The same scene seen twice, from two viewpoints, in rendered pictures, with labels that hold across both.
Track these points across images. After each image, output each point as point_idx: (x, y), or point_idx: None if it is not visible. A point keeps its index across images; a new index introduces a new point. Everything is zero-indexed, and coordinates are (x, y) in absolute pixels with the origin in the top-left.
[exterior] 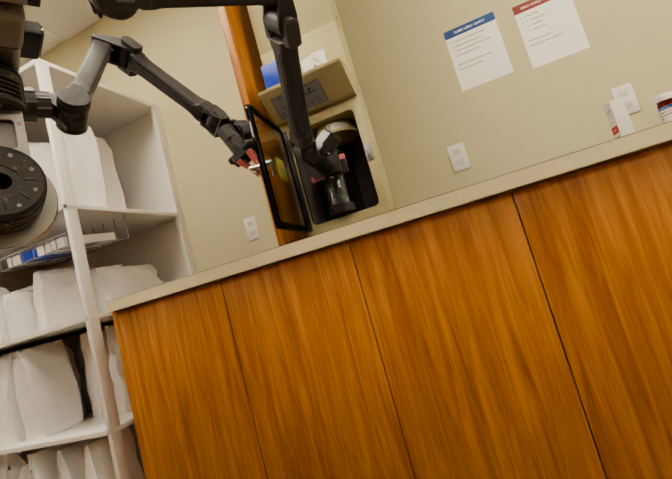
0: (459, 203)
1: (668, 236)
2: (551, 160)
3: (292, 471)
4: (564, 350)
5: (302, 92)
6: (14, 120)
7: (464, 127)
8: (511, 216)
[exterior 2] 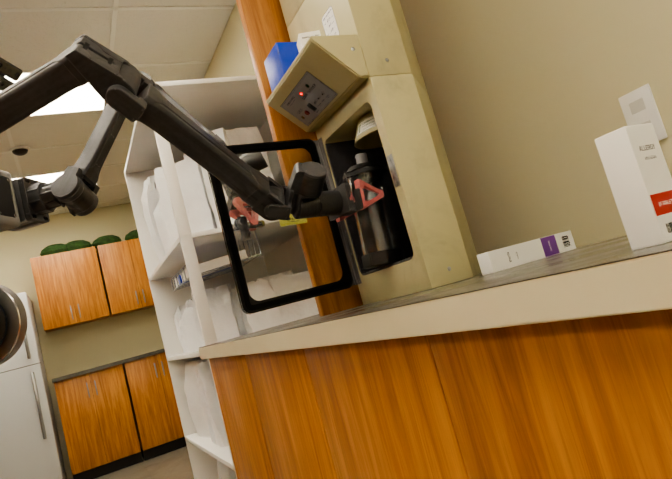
0: (360, 340)
1: None
2: (445, 299)
3: None
4: None
5: (206, 148)
6: None
7: (650, 50)
8: (432, 381)
